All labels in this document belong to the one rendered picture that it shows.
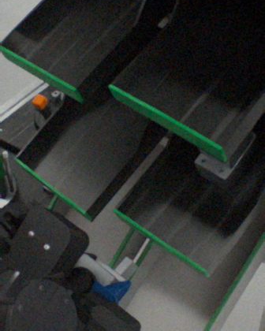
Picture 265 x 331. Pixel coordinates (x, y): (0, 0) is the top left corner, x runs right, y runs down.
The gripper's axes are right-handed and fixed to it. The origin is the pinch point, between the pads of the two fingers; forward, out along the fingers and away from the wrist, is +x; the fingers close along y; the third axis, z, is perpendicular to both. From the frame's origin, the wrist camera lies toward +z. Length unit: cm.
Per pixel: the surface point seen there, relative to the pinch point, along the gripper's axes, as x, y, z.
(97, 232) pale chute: 20.1, 14.5, -7.7
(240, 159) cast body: 16.1, -2.0, 12.6
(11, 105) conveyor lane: 42, 61, -10
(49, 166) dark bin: 10.5, 17.8, 1.5
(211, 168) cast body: 14.5, 0.0, 10.7
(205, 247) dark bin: 12.8, -4.0, 3.4
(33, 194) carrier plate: 28.8, 35.5, -15.1
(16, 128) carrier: 37, 52, -11
